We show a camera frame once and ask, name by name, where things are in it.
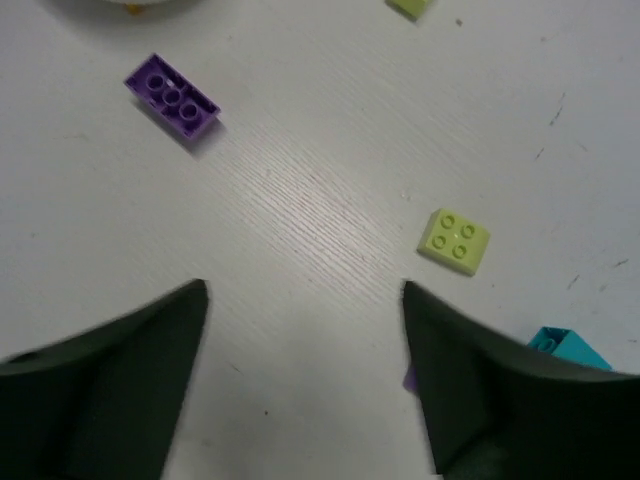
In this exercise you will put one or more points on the purple curved lego brick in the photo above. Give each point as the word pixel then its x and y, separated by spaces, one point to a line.
pixel 410 380

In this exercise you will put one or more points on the cyan lego brick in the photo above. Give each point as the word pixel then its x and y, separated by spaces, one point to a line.
pixel 567 345

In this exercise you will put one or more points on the pale lime lego brick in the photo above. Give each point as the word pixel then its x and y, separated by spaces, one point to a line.
pixel 454 241

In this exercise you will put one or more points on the purple 2x4 lego brick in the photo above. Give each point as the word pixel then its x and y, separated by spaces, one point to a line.
pixel 186 110

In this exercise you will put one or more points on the white round divided container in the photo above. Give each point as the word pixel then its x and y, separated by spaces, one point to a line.
pixel 126 3

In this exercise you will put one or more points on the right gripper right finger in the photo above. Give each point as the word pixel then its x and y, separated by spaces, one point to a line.
pixel 495 408

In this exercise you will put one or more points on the lime 2x2 lego brick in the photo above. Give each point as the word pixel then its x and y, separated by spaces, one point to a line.
pixel 410 9

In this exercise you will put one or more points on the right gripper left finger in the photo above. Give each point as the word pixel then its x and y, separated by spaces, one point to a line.
pixel 105 403

